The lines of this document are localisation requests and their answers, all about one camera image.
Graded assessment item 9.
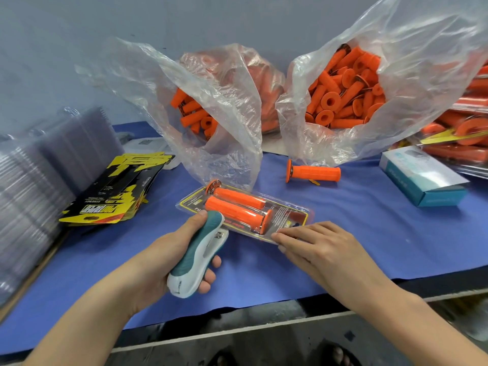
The person's right hand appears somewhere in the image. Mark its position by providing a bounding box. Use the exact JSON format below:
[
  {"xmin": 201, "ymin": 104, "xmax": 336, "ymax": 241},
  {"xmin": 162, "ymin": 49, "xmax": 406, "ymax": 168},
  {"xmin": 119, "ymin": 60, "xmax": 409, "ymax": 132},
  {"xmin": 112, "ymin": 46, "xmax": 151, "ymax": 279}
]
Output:
[{"xmin": 272, "ymin": 221, "xmax": 391, "ymax": 311}]

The person's left hand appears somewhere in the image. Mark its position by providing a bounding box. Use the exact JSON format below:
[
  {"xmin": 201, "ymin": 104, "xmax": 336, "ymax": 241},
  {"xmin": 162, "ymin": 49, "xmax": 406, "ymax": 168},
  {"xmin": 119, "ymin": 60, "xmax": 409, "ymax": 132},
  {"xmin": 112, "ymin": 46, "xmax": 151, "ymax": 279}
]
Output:
[{"xmin": 126, "ymin": 211, "xmax": 224, "ymax": 316}]

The teal hand stapler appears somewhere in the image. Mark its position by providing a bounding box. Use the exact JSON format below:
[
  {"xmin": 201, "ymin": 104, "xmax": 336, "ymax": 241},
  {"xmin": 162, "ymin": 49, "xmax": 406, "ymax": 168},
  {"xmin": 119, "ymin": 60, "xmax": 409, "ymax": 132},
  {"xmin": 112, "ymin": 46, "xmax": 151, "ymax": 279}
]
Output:
[{"xmin": 167, "ymin": 209, "xmax": 230, "ymax": 299}]

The yellow black backing card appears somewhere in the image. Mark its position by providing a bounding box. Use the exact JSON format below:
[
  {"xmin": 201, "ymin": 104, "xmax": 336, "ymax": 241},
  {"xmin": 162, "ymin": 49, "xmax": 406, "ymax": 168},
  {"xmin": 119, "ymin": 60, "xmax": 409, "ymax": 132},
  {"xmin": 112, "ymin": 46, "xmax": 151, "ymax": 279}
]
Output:
[{"xmin": 180, "ymin": 182, "xmax": 310, "ymax": 241}]

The stack of clear blister shells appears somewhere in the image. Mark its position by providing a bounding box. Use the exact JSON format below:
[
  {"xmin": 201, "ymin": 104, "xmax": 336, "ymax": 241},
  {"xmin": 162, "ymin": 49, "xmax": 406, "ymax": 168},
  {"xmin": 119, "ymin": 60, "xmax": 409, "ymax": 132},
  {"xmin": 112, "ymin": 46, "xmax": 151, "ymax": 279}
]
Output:
[{"xmin": 0, "ymin": 106, "xmax": 125, "ymax": 306}]

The person's right foot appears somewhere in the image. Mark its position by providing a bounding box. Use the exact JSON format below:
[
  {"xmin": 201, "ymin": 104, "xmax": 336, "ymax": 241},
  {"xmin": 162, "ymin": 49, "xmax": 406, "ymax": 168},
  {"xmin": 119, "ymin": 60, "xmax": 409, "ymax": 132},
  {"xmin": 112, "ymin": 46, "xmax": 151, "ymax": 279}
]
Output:
[{"xmin": 320, "ymin": 343, "xmax": 363, "ymax": 366}]

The person's foot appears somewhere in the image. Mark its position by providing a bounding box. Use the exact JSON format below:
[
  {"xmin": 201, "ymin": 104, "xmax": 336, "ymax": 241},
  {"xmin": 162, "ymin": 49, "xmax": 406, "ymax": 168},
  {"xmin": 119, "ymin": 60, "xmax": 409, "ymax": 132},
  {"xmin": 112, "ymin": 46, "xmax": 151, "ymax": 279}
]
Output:
[
  {"xmin": 207, "ymin": 347, "xmax": 239, "ymax": 366},
  {"xmin": 320, "ymin": 343, "xmax": 363, "ymax": 366}
]

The person's left foot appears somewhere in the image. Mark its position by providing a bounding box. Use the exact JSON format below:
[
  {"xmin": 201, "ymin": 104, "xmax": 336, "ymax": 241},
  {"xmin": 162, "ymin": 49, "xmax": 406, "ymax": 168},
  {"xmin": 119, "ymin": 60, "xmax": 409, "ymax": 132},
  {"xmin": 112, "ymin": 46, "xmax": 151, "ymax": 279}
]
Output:
[{"xmin": 207, "ymin": 347, "xmax": 239, "ymax": 366}]

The stack of yellow black cards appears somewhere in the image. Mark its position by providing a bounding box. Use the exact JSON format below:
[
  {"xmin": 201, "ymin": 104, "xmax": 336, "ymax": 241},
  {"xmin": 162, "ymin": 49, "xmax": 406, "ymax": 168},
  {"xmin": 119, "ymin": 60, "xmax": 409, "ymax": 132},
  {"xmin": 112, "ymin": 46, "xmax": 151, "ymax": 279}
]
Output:
[{"xmin": 58, "ymin": 152, "xmax": 175, "ymax": 226}]

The teal white cardboard box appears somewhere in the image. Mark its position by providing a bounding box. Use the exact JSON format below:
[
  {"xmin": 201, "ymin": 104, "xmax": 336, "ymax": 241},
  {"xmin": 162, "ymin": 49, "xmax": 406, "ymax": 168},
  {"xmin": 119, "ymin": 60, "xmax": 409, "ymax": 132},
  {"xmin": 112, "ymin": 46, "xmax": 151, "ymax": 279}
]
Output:
[{"xmin": 379, "ymin": 145, "xmax": 470, "ymax": 208}]

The white printed paper sheet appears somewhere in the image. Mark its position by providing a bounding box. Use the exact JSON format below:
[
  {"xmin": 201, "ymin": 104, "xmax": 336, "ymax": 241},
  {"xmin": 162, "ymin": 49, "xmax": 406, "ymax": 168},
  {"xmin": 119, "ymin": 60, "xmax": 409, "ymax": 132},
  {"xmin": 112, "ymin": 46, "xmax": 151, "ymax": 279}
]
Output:
[{"xmin": 122, "ymin": 137, "xmax": 181, "ymax": 170}]

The large clear plastic bag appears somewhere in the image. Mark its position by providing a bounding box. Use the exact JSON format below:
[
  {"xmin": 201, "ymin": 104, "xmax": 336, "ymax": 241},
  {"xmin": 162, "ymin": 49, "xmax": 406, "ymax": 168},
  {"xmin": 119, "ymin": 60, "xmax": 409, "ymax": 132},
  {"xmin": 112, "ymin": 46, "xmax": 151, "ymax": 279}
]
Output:
[{"xmin": 276, "ymin": 0, "xmax": 488, "ymax": 166}]

